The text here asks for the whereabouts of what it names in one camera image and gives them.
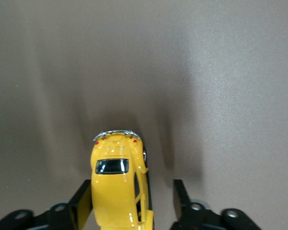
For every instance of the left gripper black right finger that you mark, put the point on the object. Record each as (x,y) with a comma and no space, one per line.
(196,218)

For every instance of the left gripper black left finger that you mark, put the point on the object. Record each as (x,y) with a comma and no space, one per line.
(50,218)

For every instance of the yellow beetle toy car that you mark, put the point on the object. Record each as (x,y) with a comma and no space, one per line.
(115,191)

